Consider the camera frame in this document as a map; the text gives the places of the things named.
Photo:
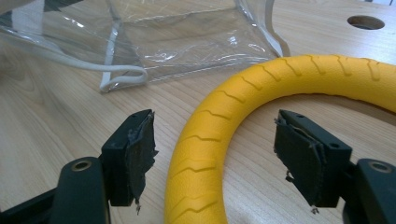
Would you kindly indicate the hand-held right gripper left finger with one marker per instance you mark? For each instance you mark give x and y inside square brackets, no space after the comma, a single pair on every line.
[124,158]

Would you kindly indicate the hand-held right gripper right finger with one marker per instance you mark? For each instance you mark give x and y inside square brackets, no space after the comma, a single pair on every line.
[314,155]

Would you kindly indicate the clear plastic zipper bag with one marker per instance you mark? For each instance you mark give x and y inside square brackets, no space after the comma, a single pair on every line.
[174,40]

